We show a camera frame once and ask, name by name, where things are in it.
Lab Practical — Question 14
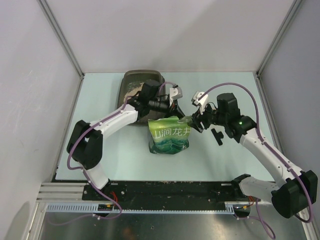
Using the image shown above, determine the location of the green litter bag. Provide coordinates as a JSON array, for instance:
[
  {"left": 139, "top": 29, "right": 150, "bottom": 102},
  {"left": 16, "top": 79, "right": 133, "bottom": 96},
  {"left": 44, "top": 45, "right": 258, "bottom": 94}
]
[{"left": 148, "top": 116, "right": 191, "bottom": 155}]

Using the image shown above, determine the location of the aluminium frame rail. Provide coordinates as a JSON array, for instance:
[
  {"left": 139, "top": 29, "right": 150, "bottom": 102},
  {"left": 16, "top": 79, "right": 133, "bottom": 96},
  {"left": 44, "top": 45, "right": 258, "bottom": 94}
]
[{"left": 36, "top": 182, "right": 308, "bottom": 205}]

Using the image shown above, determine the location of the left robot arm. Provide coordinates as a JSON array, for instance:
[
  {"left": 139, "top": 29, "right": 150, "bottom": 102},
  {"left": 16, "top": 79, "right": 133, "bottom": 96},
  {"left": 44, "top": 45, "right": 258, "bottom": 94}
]
[{"left": 66, "top": 79, "right": 184, "bottom": 200}]

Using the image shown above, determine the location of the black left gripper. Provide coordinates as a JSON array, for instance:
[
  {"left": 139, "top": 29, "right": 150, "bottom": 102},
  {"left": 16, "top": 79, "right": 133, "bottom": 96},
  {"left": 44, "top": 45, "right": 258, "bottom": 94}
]
[{"left": 148, "top": 97, "right": 185, "bottom": 122}]

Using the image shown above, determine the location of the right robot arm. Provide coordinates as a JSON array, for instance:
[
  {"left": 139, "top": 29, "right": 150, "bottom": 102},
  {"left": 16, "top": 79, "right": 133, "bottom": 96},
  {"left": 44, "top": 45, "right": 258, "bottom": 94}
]
[{"left": 188, "top": 91, "right": 318, "bottom": 219}]

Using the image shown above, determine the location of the grey slotted cable duct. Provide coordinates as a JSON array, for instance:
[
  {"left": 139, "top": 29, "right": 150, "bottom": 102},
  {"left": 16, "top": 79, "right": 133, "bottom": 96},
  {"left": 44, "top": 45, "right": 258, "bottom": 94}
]
[{"left": 46, "top": 202, "right": 249, "bottom": 215}]

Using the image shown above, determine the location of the dark grey litter box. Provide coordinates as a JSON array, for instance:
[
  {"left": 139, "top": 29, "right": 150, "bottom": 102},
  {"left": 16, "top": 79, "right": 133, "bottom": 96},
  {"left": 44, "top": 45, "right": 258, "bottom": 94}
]
[{"left": 117, "top": 69, "right": 165, "bottom": 127}]

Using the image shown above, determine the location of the beige litter pile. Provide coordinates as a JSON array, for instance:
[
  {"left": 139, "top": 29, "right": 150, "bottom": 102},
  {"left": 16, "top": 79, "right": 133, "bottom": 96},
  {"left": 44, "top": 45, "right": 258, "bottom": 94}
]
[{"left": 124, "top": 82, "right": 144, "bottom": 98}]

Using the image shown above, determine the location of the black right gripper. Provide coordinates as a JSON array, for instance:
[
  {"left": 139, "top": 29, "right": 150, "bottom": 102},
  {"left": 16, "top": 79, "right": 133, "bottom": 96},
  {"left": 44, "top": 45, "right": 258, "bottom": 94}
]
[{"left": 188, "top": 101, "right": 228, "bottom": 133}]

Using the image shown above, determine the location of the black bag clip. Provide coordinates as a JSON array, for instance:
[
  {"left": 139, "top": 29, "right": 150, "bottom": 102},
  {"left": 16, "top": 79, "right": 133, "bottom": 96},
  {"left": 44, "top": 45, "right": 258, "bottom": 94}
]
[{"left": 211, "top": 128, "right": 224, "bottom": 146}]

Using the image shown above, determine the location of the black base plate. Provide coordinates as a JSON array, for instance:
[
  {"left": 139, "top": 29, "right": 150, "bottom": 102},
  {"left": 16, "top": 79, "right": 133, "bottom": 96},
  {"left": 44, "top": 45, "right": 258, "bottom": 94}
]
[{"left": 82, "top": 180, "right": 255, "bottom": 210}]

